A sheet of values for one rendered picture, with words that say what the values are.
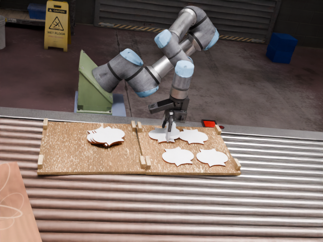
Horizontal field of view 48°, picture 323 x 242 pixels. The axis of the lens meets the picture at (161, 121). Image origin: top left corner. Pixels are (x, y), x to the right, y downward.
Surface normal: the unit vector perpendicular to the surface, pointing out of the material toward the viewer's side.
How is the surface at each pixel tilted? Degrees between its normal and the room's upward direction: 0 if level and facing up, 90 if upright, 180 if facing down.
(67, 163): 0
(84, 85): 90
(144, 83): 73
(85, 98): 90
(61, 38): 78
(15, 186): 0
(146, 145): 0
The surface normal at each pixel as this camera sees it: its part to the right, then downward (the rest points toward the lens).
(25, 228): 0.16, -0.85
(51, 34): 0.12, 0.34
